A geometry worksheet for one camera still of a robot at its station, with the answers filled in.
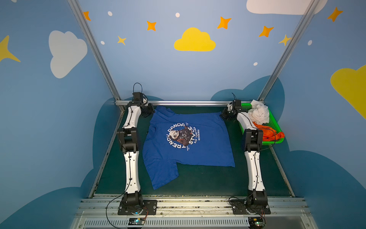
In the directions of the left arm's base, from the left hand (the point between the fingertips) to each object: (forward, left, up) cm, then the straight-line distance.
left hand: (155, 109), depth 107 cm
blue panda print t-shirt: (-17, -14, -10) cm, 24 cm away
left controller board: (-69, +2, -11) cm, 70 cm away
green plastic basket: (-10, -88, -3) cm, 88 cm away
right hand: (+5, -52, -7) cm, 53 cm away
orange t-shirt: (-21, -79, 0) cm, 82 cm away
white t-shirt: (-3, -78, +1) cm, 78 cm away
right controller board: (-69, -60, -11) cm, 92 cm away
